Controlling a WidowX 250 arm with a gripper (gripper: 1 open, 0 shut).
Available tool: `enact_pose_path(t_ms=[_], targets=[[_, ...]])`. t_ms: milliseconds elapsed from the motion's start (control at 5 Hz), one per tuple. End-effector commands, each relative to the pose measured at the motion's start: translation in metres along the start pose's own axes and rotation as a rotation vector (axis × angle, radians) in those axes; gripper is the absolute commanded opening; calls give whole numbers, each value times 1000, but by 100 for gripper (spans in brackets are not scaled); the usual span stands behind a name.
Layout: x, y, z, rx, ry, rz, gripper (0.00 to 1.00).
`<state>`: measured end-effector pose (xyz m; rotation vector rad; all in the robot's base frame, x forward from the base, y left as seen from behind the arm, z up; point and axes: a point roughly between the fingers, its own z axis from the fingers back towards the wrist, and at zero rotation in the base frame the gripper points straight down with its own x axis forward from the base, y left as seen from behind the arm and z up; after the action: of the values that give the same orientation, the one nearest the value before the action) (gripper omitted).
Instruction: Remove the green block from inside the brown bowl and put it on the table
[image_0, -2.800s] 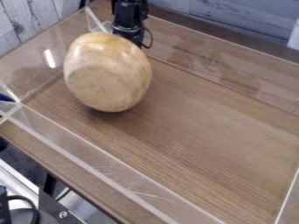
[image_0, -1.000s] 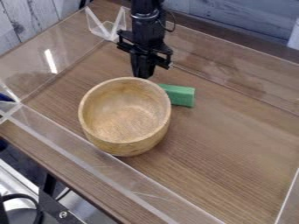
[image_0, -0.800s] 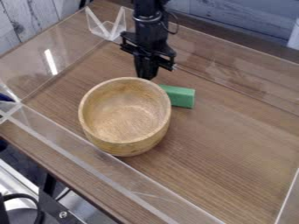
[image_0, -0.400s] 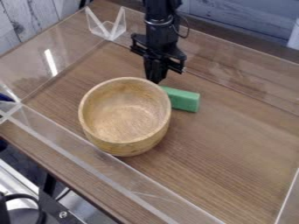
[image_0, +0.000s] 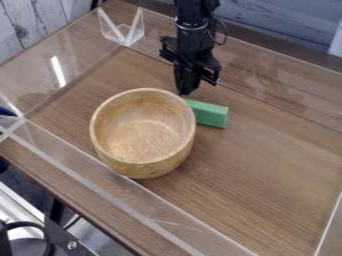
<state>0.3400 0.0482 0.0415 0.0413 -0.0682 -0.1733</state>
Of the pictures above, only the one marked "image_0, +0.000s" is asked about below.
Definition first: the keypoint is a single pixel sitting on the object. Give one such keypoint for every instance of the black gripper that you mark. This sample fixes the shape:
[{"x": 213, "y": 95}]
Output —
[{"x": 188, "y": 51}]

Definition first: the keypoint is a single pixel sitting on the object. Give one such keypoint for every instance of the green rectangular block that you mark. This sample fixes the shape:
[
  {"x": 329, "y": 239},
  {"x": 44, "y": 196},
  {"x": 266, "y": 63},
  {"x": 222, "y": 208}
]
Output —
[{"x": 209, "y": 114}]

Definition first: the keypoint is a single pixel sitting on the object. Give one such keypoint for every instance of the brown wooden bowl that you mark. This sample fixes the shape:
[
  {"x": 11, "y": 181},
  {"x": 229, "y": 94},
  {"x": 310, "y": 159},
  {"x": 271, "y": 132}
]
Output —
[{"x": 142, "y": 130}]

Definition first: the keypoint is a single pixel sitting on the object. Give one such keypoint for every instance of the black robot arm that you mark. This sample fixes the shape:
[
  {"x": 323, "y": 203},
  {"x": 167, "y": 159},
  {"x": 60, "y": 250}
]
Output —
[{"x": 194, "y": 11}]

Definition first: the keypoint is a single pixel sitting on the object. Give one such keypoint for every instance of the blue object at left edge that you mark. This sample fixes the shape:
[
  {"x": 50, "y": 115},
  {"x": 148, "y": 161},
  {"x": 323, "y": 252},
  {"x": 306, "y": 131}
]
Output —
[{"x": 5, "y": 112}]

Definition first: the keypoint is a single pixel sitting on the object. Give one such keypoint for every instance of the black metal table bracket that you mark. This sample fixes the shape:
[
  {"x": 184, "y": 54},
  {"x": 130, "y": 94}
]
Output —
[{"x": 66, "y": 244}]

